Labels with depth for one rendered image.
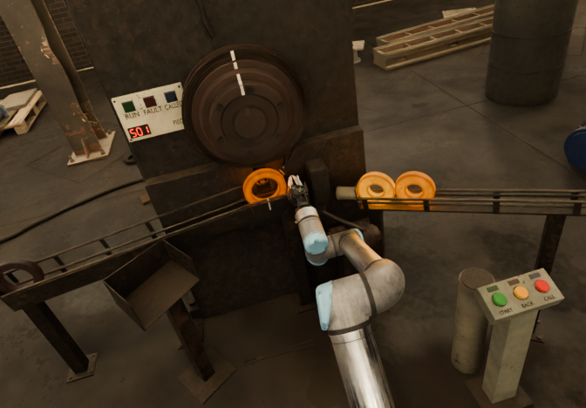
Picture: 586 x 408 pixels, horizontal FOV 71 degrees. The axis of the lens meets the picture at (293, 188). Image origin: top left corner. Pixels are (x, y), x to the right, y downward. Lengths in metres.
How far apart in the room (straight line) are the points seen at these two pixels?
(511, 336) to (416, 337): 0.59
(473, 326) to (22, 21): 3.90
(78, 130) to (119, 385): 2.76
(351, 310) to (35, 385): 1.84
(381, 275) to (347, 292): 0.10
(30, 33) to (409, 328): 3.67
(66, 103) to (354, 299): 3.68
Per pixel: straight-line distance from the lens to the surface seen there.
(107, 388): 2.34
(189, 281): 1.67
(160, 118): 1.70
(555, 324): 2.27
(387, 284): 1.13
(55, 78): 4.32
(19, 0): 4.22
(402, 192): 1.71
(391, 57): 4.97
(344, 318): 1.10
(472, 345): 1.87
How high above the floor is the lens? 1.73
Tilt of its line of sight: 34 degrees down
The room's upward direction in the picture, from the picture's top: 11 degrees counter-clockwise
